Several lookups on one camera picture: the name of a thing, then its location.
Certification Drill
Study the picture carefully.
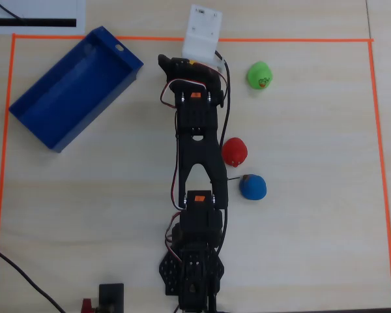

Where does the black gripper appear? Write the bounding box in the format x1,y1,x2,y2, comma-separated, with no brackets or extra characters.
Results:
158,53,229,109

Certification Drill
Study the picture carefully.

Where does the green rubber duck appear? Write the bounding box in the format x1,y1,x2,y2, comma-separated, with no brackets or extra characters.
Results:
246,61,274,90

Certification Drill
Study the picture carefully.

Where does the blue plastic box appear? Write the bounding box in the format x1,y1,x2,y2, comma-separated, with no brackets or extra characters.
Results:
8,25,145,154

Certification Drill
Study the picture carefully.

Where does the red rubber duck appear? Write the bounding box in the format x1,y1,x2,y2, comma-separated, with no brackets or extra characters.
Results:
221,137,248,168

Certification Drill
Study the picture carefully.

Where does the blue rubber duck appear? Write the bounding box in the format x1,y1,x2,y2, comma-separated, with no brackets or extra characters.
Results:
239,173,268,201

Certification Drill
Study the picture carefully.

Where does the orange tape boundary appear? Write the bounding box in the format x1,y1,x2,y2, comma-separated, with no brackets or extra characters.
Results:
0,33,391,313

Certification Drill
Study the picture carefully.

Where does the white paper with black bar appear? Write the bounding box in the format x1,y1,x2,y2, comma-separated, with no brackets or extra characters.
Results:
0,0,87,35

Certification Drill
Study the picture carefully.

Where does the black table clamp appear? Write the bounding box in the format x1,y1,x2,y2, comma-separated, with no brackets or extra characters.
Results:
98,283,125,313

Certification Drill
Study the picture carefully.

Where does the red white servo wire loop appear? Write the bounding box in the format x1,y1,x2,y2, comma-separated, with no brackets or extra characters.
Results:
160,79,207,109

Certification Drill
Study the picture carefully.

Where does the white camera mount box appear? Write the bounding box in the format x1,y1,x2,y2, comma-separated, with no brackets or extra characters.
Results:
181,4,227,71

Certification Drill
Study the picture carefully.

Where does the black camera cable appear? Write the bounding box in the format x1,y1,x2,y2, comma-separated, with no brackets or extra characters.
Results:
214,50,232,258

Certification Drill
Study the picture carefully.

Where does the red black arm wire bundle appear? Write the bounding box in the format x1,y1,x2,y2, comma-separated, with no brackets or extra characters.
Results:
164,110,185,261

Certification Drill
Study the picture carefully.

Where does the thin black cable on paper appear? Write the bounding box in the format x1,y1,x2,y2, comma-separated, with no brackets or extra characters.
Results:
0,0,25,22

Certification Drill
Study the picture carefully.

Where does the thick black table cable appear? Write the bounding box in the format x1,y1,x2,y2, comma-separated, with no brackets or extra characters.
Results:
0,243,66,313

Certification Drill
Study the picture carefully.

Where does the red clamp handle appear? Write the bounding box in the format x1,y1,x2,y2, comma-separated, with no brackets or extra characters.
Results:
81,298,100,313

